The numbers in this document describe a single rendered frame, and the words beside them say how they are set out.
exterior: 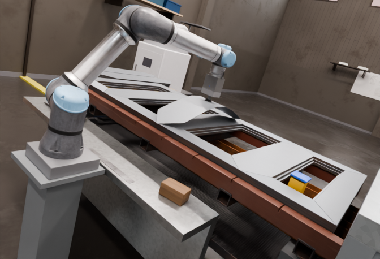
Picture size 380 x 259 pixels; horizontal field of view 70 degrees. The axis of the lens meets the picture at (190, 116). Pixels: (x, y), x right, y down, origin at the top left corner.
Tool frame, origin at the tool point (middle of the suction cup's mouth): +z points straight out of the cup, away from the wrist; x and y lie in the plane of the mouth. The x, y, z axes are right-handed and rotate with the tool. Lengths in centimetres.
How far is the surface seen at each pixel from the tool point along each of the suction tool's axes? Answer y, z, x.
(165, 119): -1.9, 8.2, 29.9
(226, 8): 446, -157, -552
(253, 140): -17.6, 16.5, -31.5
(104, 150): 9, 27, 51
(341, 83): 186, -48, -1014
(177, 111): -0.8, 4.9, 22.1
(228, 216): -40, 40, 15
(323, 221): -76, 11, 31
